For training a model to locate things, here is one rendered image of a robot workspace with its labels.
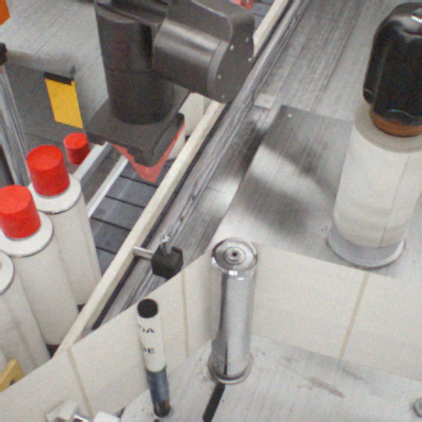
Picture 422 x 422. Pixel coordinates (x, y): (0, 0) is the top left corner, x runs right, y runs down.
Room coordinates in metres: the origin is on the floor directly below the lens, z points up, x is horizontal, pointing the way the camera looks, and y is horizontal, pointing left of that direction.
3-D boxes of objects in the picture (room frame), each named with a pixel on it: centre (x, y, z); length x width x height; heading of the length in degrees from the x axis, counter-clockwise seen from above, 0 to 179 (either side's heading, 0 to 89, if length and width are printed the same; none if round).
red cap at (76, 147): (0.67, 0.19, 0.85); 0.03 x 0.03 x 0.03
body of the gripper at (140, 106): (0.45, 0.06, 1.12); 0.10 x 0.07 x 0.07; 157
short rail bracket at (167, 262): (0.42, 0.05, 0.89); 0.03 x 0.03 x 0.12; 68
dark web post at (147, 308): (0.26, 0.05, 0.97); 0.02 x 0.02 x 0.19
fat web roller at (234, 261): (0.31, -0.02, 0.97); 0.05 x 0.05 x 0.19
